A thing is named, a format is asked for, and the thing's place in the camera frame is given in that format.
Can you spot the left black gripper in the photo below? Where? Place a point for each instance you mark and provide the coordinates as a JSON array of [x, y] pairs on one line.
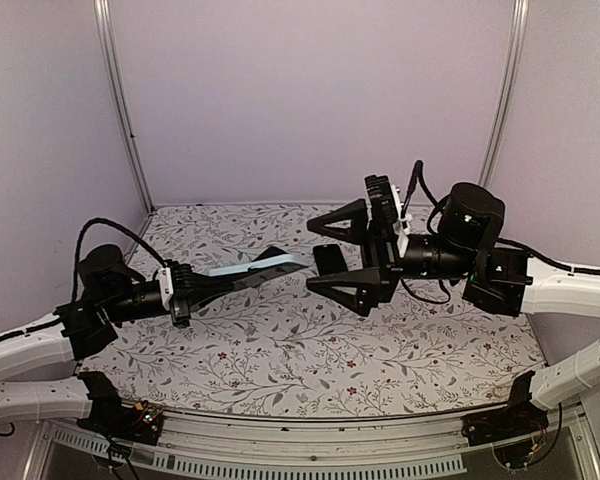
[[181, 305]]

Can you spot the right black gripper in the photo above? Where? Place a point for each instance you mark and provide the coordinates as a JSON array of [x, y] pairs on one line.
[[374, 283]]

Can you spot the light blue phone case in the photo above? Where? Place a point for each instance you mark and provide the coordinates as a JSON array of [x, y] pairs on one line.
[[274, 261]]

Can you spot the black phone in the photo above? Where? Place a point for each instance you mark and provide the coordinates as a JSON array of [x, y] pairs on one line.
[[270, 252], [270, 277]]

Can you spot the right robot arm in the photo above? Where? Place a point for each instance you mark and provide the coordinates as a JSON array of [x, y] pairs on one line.
[[462, 244]]

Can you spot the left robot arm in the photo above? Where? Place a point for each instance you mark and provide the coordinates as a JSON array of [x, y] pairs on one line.
[[113, 294]]

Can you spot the floral patterned table mat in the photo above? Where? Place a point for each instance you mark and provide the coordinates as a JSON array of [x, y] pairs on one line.
[[279, 350]]

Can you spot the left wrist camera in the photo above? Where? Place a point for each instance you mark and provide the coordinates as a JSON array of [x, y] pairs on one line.
[[183, 279]]

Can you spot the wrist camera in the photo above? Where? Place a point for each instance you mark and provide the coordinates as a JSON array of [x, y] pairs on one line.
[[381, 196], [183, 279]]

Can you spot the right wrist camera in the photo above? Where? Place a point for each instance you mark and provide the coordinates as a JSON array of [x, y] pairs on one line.
[[381, 196]]

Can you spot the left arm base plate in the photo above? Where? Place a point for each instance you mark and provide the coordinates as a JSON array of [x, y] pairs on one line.
[[141, 423]]

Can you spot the front aluminium rail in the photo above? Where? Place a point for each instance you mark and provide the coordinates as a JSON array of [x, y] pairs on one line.
[[202, 445]]

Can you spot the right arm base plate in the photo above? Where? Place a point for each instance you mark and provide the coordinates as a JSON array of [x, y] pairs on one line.
[[504, 423]]

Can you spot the right aluminium frame post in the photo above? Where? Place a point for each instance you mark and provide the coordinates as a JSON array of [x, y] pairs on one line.
[[513, 58]]

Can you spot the aluminium frame post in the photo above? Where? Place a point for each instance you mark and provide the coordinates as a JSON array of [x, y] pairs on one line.
[[105, 32], [513, 58]]

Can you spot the left aluminium frame post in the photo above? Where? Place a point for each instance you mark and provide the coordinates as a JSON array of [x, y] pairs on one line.
[[105, 32]]

